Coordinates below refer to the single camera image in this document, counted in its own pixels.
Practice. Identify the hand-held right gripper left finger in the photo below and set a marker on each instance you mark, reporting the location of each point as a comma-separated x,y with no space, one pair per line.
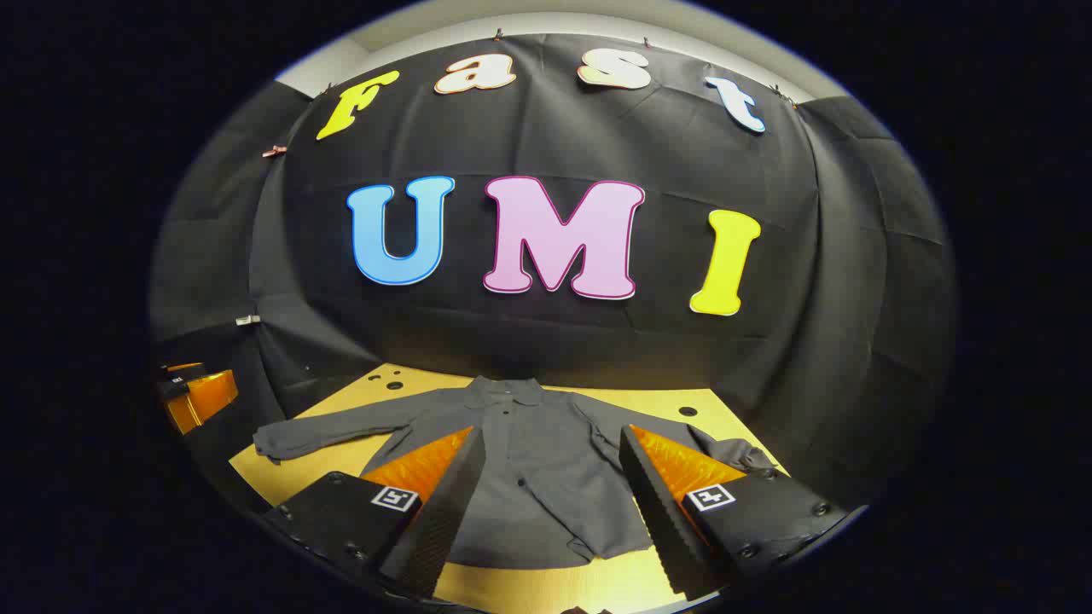
444,520

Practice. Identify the red cloth clip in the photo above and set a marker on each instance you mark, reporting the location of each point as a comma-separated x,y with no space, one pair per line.
275,151

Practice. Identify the white cloth clip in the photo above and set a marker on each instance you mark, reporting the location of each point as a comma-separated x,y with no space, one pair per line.
247,320

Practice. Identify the black backdrop cloth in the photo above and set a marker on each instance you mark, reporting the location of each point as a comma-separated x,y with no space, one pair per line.
597,341

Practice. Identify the grey long-sleeved shirt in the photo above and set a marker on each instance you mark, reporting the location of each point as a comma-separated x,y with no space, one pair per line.
529,477

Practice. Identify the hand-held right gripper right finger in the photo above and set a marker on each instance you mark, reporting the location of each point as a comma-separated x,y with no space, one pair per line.
661,520

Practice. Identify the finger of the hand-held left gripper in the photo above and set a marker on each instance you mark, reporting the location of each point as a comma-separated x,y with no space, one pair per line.
205,396

